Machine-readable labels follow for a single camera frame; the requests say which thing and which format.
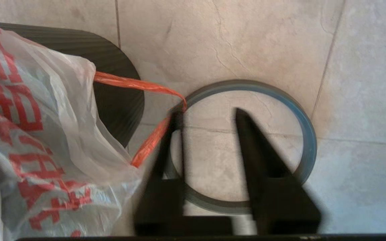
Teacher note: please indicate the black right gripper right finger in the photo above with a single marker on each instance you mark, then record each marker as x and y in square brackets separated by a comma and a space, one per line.
[276, 204]

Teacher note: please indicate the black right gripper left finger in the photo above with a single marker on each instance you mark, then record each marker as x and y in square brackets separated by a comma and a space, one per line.
[164, 201]

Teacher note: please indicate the white plastic bag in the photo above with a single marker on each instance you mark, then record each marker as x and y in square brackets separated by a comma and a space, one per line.
[45, 134]

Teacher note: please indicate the black round trash bin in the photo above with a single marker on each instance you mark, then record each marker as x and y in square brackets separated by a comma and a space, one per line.
[116, 100]

